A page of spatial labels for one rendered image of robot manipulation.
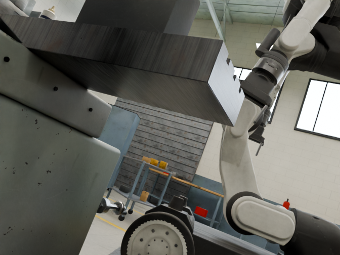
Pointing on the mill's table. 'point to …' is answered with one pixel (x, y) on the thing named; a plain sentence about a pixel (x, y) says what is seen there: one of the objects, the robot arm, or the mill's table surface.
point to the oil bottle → (49, 14)
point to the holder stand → (141, 14)
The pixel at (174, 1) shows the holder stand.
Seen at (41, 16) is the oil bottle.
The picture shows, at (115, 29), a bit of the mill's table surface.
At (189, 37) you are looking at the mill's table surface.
